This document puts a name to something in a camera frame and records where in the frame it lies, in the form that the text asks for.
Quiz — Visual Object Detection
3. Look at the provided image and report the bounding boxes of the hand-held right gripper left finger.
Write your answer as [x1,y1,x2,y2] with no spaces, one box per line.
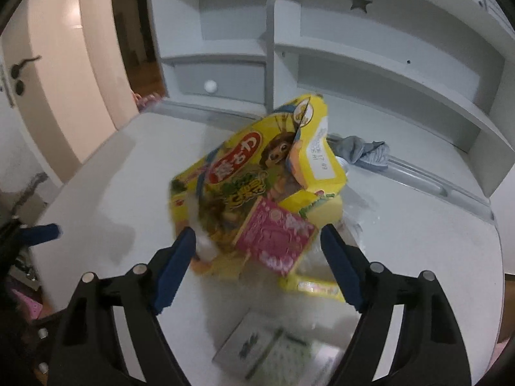
[48,227,198,386]

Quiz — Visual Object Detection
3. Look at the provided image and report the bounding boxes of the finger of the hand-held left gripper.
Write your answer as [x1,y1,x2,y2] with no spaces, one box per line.
[0,217,63,262]

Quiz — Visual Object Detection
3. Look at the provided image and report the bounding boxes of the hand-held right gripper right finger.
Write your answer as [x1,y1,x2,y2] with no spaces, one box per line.
[320,223,471,386]

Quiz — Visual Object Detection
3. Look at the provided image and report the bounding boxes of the yellow snack box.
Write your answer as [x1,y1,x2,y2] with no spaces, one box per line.
[277,191,347,304]

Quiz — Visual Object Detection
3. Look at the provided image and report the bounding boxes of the pink snack box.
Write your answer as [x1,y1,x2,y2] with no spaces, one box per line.
[232,197,318,277]

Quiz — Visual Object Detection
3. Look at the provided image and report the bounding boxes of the large yellow snack bag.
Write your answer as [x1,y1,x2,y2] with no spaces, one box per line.
[169,93,349,278]

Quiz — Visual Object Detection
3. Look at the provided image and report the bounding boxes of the pink plastic item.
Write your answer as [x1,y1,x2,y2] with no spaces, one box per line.
[10,287,43,321]

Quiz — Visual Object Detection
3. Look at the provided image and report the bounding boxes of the clear plastic wrapper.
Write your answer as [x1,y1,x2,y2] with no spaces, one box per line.
[298,193,379,282]

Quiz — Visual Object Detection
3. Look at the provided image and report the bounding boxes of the white flat packet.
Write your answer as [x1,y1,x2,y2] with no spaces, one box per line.
[212,309,347,382]

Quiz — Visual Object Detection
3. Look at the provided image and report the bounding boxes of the grey crumpled cloth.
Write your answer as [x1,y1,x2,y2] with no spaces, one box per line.
[336,134,390,170]

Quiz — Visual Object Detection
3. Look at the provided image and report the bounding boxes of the cream door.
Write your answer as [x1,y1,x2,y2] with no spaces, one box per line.
[0,0,139,188]

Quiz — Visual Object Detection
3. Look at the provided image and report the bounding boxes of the pink slipper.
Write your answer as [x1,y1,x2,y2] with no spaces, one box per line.
[135,92,164,112]

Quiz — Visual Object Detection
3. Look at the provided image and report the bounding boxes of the white drawer with knob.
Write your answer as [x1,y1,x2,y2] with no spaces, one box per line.
[175,62,267,105]

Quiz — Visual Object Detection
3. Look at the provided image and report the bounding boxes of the white shelf unit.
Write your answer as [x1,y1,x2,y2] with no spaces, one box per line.
[147,0,515,222]

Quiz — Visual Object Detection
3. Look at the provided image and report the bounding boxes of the black door handle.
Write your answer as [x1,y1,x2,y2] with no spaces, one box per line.
[10,55,42,79]

